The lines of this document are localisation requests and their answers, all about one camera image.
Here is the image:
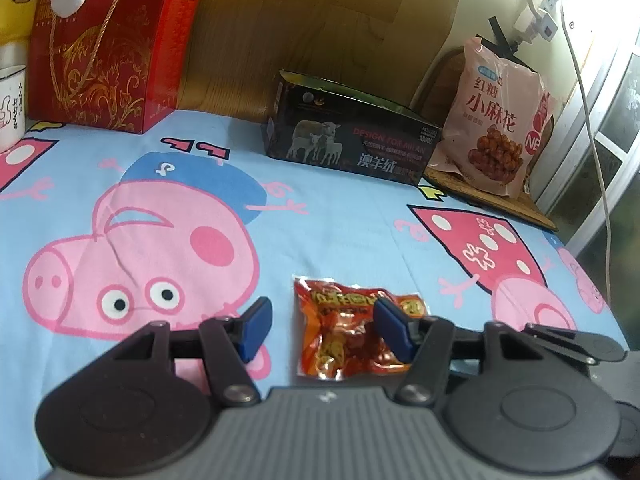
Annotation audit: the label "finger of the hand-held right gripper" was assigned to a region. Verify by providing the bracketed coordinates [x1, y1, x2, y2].
[524, 323, 628, 367]

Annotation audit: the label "white cable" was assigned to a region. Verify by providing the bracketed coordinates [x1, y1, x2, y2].
[559, 0, 615, 307]

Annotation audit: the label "red gift bag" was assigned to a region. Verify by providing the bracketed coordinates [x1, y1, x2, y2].
[27, 0, 207, 135]

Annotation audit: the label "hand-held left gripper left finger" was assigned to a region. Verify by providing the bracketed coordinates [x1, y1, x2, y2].
[107, 297, 273, 408]

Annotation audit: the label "white enamel mug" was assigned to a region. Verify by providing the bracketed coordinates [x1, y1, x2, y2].
[0, 65, 28, 153]

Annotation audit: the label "black cardboard box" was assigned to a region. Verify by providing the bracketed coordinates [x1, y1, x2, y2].
[262, 70, 443, 186]

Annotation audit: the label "yellow plush toy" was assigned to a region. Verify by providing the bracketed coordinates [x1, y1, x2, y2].
[0, 0, 41, 48]

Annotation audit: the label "pink snack bag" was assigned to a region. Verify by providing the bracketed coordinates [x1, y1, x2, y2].
[430, 35, 556, 198]

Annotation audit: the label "white window frame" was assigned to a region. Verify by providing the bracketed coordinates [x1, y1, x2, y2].
[537, 35, 640, 261]

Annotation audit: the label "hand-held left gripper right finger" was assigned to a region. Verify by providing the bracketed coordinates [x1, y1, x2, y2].
[374, 297, 543, 407]

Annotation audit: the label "red snack packet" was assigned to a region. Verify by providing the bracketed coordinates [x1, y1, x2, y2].
[292, 275, 431, 378]

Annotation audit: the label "wooden headboard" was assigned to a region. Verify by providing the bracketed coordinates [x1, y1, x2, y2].
[170, 0, 473, 126]

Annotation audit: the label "cartoon pig printed bed sheet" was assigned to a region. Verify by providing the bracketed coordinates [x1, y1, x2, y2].
[0, 110, 632, 478]

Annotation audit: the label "white charger adapter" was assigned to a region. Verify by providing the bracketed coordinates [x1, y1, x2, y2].
[514, 9, 559, 45]

